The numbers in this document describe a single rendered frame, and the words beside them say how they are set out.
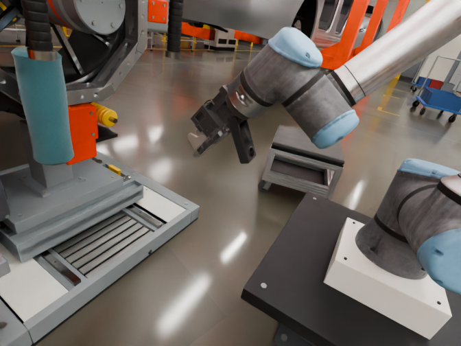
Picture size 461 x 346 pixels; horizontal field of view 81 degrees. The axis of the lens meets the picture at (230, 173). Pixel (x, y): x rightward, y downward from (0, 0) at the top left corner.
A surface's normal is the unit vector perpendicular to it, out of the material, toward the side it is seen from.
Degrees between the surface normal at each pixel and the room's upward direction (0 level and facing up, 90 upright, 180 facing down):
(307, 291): 0
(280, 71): 98
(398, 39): 66
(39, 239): 90
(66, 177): 90
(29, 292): 0
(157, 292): 0
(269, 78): 104
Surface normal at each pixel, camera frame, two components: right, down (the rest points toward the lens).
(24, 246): 0.84, 0.39
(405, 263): -0.20, 0.04
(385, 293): -0.50, 0.35
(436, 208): -0.96, -0.22
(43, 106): 0.43, 0.54
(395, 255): -0.47, -0.07
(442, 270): -0.28, 0.44
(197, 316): 0.17, -0.86
